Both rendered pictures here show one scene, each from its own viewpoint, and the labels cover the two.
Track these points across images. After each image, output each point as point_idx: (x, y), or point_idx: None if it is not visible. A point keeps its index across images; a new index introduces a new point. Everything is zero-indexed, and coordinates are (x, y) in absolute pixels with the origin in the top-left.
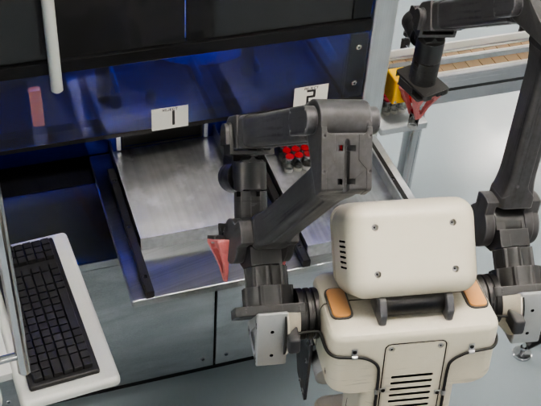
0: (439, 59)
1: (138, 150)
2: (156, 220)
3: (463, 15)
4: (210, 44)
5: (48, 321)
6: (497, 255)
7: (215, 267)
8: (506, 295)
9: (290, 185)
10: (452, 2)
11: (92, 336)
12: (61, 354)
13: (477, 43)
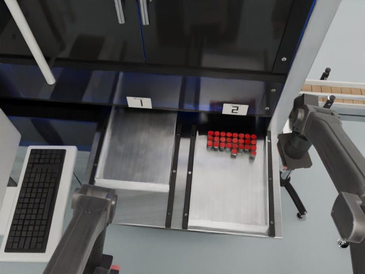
0: (309, 147)
1: (131, 107)
2: (115, 162)
3: (322, 151)
4: (162, 69)
5: (33, 209)
6: None
7: (131, 210)
8: None
9: (205, 161)
10: (321, 129)
11: (54, 225)
12: (27, 235)
13: None
